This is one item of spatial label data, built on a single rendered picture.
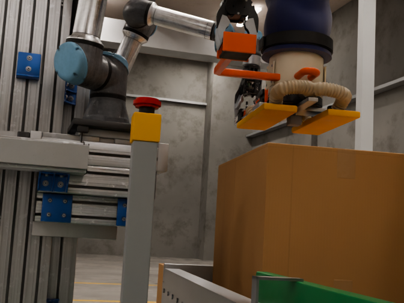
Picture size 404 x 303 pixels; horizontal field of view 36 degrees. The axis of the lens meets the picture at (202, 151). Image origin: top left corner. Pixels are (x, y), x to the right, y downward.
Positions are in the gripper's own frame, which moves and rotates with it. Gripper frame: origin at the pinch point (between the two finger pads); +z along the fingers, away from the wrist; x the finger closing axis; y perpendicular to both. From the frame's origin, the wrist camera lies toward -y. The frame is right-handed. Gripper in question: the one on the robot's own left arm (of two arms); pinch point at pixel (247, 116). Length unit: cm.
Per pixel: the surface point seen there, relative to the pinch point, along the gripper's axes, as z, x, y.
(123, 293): 65, -47, 96
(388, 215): 42, 17, 97
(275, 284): 59, -18, 121
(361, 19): -160, 161, -284
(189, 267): 61, -24, 36
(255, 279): 58, -25, 132
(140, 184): 39, -45, 96
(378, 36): -342, 406, -811
